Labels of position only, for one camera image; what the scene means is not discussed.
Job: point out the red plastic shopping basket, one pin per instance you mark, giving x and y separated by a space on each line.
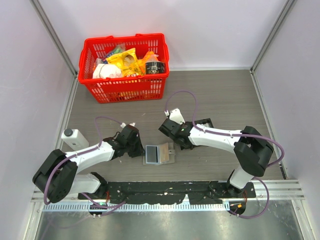
136 88

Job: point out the black labelled bottle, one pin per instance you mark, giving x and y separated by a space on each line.
155 67

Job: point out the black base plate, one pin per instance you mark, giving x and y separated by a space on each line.
174 192

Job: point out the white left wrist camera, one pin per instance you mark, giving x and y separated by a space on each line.
128 126

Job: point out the white slotted cable duct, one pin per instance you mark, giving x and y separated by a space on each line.
183 207

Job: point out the white device with grey button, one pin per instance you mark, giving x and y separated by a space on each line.
74 139

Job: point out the gold credit card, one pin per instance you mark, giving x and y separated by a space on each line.
164 153

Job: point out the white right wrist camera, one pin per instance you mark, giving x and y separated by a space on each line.
175 116

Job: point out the black card box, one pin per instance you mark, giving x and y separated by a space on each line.
206 119

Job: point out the white crumpled plastic bag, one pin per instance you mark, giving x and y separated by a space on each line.
104 71

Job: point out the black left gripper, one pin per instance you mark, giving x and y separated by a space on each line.
140 151

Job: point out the yellow snack bag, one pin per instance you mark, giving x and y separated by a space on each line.
127 62

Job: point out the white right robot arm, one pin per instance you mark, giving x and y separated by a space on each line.
252 153

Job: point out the orange snack packet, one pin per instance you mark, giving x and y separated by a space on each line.
150 56

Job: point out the grey leather card holder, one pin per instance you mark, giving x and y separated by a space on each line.
172 154

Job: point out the green blue snack packet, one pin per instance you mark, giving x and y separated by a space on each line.
118 49

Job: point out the black VIP credit card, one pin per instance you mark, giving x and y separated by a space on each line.
151 154

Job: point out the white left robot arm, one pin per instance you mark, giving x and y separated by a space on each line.
60 173

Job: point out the stack of white cards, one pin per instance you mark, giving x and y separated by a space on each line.
206 124

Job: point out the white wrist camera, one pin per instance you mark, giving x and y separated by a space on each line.
175 116
128 126

